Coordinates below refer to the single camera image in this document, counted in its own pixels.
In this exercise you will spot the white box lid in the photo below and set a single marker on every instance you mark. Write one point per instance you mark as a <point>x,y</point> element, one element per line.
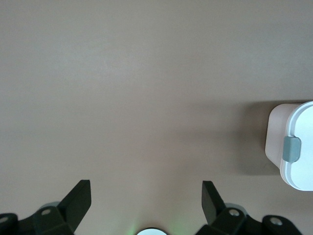
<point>303,122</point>

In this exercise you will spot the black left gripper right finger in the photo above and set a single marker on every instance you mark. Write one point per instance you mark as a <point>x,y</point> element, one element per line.
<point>210,203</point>

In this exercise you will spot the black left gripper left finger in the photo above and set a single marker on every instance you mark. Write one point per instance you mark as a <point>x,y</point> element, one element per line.
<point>73,203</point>

